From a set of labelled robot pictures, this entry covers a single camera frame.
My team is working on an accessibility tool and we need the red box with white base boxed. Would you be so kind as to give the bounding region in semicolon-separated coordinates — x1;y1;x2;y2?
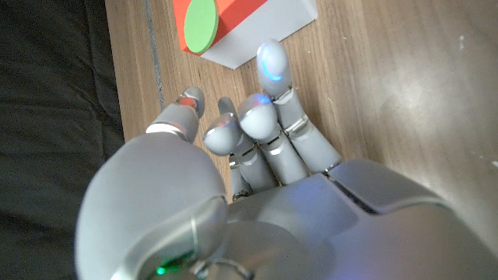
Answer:
172;0;319;70

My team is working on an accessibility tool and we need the black backdrop curtain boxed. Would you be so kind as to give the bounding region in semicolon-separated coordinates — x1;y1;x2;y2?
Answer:
0;0;126;280

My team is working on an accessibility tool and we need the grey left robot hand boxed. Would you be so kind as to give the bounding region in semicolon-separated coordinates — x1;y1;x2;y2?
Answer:
73;37;498;280

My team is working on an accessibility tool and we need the green round coin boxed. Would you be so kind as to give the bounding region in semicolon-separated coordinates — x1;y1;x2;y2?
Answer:
183;0;220;54

